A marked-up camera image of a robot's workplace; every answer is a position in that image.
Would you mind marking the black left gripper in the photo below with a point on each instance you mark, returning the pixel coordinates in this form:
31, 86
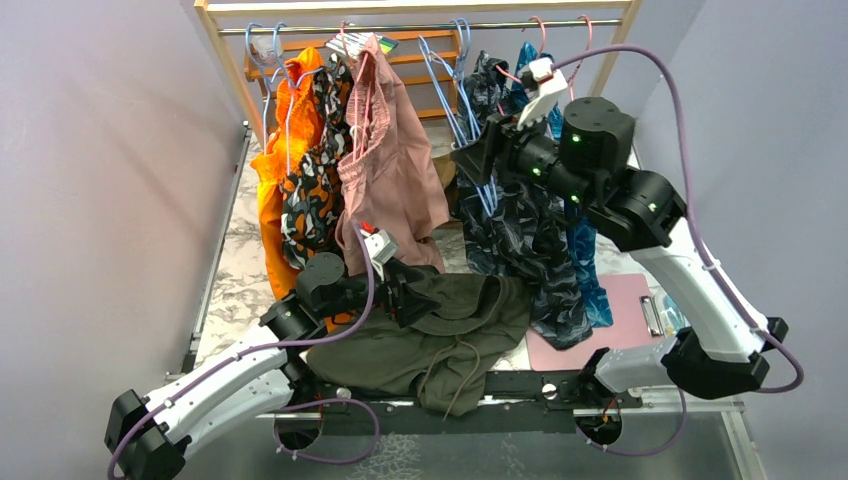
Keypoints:
411, 304

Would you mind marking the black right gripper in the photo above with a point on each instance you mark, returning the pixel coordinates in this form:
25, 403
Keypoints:
502, 139

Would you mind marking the olive green shorts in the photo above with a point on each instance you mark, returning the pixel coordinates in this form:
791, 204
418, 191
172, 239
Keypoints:
480, 319

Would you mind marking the blue wire hanger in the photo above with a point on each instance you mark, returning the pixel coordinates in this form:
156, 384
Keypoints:
463, 124

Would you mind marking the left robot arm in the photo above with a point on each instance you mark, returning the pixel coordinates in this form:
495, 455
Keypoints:
153, 435

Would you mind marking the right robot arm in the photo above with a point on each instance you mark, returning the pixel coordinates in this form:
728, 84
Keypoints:
721, 351

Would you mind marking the black shark print shorts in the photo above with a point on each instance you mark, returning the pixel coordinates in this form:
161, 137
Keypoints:
525, 237

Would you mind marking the blue shark print shorts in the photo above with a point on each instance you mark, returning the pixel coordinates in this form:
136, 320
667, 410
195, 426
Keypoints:
581, 237

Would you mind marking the dusty pink shorts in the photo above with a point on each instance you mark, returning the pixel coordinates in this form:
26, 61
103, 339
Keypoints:
394, 185

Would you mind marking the orange black camo shorts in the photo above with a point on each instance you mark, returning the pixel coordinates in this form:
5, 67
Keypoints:
313, 200

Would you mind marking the pink hanger on pink shorts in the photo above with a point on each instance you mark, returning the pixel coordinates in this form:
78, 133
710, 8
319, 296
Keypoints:
360, 103

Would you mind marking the blue hanger on orange shorts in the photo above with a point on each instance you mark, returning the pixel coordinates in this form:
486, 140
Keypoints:
288, 123

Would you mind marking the metal hanging rod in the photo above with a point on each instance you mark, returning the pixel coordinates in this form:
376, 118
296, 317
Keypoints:
308, 30

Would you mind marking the colourful marker box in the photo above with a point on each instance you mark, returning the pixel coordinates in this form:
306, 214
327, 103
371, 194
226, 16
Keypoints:
344, 43

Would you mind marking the metal clipboard clip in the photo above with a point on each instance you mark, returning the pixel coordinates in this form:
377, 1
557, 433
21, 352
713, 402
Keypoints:
650, 313

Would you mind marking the pink mat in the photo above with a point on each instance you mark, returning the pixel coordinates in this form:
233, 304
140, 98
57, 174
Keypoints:
629, 328

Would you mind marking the wooden ladder shelf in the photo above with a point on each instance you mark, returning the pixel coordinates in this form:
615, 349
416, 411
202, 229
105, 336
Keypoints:
421, 59

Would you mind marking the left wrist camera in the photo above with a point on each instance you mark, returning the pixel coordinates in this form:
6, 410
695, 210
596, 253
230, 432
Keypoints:
380, 246

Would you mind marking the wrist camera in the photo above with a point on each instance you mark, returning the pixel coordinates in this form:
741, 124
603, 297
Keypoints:
544, 84
380, 246

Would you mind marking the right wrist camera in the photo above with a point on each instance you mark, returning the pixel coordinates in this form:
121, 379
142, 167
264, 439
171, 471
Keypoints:
544, 84

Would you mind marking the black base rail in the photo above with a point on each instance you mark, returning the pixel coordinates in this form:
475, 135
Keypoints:
499, 402

